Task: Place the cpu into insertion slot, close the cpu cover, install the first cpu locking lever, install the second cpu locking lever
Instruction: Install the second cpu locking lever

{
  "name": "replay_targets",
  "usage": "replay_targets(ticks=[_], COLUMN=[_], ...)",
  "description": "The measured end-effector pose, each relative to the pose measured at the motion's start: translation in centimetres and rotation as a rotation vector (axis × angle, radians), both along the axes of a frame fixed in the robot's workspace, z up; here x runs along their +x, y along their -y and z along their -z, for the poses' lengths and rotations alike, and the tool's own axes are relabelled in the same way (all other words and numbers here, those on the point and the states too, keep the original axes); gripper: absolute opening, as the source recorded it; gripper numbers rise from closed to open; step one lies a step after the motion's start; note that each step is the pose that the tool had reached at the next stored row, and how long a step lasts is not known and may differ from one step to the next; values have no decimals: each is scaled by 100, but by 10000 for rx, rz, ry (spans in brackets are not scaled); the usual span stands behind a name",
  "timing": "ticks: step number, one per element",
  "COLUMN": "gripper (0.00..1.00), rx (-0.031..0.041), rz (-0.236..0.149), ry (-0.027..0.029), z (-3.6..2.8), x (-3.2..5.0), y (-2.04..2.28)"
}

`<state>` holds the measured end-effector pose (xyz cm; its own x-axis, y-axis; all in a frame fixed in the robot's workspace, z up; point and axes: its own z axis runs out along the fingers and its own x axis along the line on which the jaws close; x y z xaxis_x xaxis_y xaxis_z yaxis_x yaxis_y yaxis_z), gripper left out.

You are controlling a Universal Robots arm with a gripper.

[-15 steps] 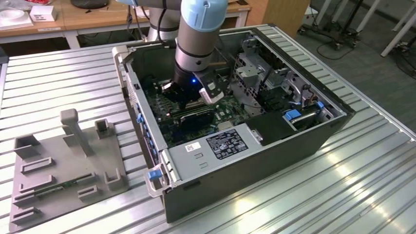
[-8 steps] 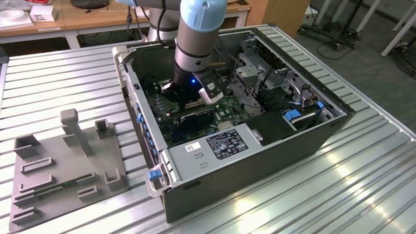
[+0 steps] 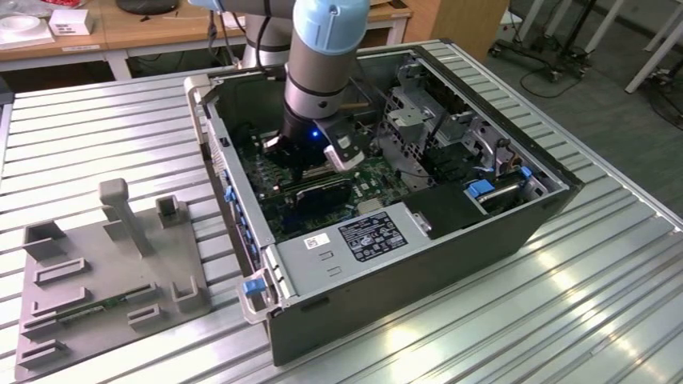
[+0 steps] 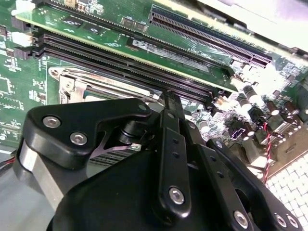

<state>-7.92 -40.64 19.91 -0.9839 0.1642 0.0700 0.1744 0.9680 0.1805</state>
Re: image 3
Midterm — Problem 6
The black graphics card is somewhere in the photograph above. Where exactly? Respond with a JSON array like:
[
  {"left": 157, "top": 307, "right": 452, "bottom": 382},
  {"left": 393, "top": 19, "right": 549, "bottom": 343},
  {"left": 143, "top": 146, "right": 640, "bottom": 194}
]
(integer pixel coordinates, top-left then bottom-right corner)
[{"left": 276, "top": 175, "right": 354, "bottom": 217}]

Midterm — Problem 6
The green motherboard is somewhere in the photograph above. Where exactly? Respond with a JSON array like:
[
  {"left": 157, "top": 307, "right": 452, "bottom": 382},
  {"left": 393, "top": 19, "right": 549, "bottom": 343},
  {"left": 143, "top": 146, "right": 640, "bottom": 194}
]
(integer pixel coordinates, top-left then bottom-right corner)
[{"left": 237, "top": 119, "right": 422, "bottom": 237}]

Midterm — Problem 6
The metal drive cage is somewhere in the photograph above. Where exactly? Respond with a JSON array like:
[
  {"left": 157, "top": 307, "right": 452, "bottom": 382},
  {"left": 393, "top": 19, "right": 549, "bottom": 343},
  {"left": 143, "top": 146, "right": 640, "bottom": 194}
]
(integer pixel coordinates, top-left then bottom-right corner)
[{"left": 382, "top": 86, "right": 444, "bottom": 189}]

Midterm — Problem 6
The grey power supply unit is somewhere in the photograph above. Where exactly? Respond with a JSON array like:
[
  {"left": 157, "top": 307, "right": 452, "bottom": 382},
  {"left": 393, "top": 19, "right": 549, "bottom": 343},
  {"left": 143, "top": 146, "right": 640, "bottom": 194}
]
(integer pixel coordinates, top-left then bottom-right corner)
[{"left": 264, "top": 199, "right": 433, "bottom": 305}]

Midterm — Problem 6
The black plastic shroud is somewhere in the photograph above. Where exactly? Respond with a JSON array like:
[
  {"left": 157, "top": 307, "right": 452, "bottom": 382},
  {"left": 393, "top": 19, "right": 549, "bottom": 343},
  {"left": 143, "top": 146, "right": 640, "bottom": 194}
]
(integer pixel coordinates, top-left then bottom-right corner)
[{"left": 402, "top": 186, "right": 492, "bottom": 241}]

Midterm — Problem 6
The blue case release latch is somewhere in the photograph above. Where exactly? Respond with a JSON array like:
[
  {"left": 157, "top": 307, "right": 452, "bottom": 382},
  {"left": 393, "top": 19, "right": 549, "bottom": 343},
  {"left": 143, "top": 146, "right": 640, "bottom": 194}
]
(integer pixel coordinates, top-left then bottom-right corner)
[{"left": 239, "top": 278, "right": 265, "bottom": 299}]

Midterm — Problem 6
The wooden desk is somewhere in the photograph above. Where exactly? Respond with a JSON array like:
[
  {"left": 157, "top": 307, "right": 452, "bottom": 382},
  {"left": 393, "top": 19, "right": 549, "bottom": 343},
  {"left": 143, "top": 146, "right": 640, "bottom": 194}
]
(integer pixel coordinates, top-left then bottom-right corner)
[{"left": 0, "top": 0, "right": 414, "bottom": 81}]

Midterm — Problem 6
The wooden cabinet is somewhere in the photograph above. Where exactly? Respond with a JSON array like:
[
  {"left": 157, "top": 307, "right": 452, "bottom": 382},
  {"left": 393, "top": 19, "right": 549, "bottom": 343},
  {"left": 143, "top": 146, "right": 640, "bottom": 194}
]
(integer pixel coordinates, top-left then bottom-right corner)
[{"left": 404, "top": 0, "right": 508, "bottom": 63}]

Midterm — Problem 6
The dark grey PC case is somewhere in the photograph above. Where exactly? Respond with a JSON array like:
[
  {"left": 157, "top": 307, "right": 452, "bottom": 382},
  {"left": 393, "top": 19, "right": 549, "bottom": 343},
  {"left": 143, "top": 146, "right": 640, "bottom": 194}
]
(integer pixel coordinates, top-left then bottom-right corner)
[{"left": 182, "top": 38, "right": 584, "bottom": 367}]

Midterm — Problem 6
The black round base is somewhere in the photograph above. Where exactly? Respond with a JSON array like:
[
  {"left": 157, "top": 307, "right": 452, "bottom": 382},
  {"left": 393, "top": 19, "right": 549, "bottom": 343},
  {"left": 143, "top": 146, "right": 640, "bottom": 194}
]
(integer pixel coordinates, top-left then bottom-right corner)
[{"left": 114, "top": 0, "right": 179, "bottom": 14}]

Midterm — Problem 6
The grey parts rack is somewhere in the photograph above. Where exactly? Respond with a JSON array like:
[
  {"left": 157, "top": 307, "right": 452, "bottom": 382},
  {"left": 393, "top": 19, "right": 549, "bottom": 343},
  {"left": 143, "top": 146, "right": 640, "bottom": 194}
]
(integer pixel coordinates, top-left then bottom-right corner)
[{"left": 13, "top": 178, "right": 214, "bottom": 381}]

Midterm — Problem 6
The white cardboard box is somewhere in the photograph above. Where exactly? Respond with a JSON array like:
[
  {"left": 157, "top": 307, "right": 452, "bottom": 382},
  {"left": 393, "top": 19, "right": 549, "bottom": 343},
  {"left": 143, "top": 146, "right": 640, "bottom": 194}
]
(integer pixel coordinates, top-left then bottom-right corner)
[{"left": 46, "top": 10, "right": 95, "bottom": 37}]

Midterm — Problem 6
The black wheeled stand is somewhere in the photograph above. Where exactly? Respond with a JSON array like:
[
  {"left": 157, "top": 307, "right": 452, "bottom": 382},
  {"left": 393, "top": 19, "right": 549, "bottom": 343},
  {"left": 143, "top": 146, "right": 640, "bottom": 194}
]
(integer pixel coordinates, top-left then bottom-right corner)
[{"left": 488, "top": 0, "right": 596, "bottom": 83}]

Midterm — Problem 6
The green RAM stick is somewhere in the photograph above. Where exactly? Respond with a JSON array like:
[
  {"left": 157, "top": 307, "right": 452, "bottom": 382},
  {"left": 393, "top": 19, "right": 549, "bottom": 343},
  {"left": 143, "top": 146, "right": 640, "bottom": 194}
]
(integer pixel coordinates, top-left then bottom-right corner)
[{"left": 55, "top": 294, "right": 131, "bottom": 323}]

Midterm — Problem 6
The white bowl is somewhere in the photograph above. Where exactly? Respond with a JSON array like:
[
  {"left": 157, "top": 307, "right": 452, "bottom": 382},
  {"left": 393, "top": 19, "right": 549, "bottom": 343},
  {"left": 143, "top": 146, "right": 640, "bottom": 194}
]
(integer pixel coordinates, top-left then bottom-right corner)
[{"left": 0, "top": 14, "right": 54, "bottom": 44}]

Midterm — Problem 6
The white table leg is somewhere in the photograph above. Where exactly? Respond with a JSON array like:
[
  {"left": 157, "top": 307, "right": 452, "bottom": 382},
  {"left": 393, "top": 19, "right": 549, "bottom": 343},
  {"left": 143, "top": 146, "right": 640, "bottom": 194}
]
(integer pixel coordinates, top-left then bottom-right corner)
[{"left": 622, "top": 34, "right": 683, "bottom": 95}]

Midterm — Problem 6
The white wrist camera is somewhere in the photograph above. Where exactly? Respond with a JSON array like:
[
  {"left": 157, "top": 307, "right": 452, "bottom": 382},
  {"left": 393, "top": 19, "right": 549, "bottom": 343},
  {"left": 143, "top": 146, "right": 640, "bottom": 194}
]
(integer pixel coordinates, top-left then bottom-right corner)
[{"left": 312, "top": 115, "right": 366, "bottom": 171}]

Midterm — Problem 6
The black hanging cable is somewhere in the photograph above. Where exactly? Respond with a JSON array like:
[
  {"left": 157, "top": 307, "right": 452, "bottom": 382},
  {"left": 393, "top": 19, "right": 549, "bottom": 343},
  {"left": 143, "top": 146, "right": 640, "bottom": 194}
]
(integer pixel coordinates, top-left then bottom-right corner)
[{"left": 205, "top": 10, "right": 235, "bottom": 67}]

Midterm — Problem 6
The silver metal bracket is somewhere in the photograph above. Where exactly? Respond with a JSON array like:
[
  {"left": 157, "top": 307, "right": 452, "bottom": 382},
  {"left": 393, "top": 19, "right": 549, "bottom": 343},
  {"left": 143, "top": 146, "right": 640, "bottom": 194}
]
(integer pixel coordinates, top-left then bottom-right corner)
[{"left": 457, "top": 115, "right": 521, "bottom": 177}]

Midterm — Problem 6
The blue drive carrier handle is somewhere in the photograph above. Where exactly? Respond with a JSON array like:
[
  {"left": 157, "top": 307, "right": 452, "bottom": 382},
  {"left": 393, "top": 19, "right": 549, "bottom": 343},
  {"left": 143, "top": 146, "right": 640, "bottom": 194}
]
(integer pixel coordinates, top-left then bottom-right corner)
[{"left": 461, "top": 179, "right": 494, "bottom": 201}]

